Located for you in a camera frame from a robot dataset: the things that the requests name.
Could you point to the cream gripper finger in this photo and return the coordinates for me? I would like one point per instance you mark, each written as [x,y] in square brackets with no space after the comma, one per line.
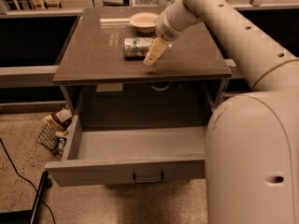
[156,50]

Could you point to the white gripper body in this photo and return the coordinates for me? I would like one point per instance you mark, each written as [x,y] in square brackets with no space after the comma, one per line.
[165,29]

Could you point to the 7up soda can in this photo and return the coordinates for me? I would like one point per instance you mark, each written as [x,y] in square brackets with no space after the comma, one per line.
[136,47]

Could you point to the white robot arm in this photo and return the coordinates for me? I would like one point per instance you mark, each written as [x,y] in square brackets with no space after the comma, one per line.
[252,139]

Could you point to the grey cabinet with top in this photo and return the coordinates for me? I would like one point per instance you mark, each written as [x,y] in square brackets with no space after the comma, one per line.
[124,92]

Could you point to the open grey top drawer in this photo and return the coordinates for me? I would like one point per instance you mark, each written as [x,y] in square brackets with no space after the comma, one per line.
[103,151]

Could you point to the small can in basket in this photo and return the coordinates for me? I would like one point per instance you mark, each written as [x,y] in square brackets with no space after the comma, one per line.
[59,148]

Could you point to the white paper bowl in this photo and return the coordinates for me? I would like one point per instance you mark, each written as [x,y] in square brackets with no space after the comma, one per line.
[144,22]

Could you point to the brown snack bag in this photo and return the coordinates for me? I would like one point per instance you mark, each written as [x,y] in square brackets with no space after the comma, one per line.
[62,118]

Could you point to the black stand base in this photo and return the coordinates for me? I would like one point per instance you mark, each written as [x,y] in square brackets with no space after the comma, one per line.
[29,216]

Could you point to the black metal drawer handle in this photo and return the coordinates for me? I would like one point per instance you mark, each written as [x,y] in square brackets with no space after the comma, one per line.
[148,179]

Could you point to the black wire basket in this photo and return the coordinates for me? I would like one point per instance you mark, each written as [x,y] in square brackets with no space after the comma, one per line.
[47,137]

